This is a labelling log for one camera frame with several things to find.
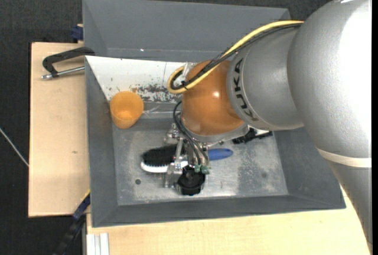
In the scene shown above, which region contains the black round ribbed cap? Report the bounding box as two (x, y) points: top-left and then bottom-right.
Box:
(174, 166), (207, 197)

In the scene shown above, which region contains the black cylinder on white bracket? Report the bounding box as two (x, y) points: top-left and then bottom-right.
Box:
(232, 127), (273, 145)

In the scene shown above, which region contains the grey metal bin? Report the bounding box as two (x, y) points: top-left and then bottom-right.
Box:
(82, 0), (347, 228)

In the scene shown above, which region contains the orange plastic cup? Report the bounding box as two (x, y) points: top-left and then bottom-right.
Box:
(109, 90), (145, 130)

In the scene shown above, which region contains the black bristle brush blue handle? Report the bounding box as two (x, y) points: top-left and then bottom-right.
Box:
(139, 145), (234, 174)

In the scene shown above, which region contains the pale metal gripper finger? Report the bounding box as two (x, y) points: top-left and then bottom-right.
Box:
(163, 123), (181, 146)
(163, 160), (186, 189)

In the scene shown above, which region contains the pale wood flat board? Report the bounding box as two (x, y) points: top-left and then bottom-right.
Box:
(28, 42), (91, 218)

